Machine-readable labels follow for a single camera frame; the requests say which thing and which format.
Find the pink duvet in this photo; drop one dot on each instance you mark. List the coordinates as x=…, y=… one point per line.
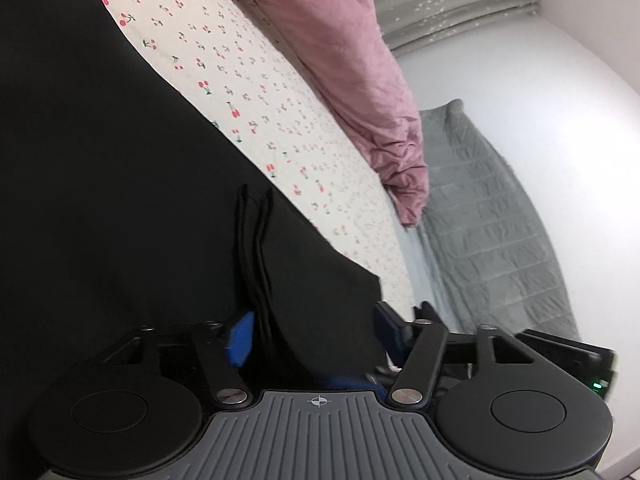
x=350, y=60

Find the cherry print bedsheet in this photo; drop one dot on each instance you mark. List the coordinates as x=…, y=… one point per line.
x=260, y=110

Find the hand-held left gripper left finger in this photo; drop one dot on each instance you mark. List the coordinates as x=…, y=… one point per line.
x=241, y=341

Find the grey quilted blanket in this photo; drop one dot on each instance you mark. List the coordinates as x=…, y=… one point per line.
x=490, y=240

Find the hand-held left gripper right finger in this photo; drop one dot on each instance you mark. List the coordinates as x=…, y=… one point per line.
x=389, y=324

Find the black pants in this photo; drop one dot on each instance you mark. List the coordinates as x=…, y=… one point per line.
x=125, y=200

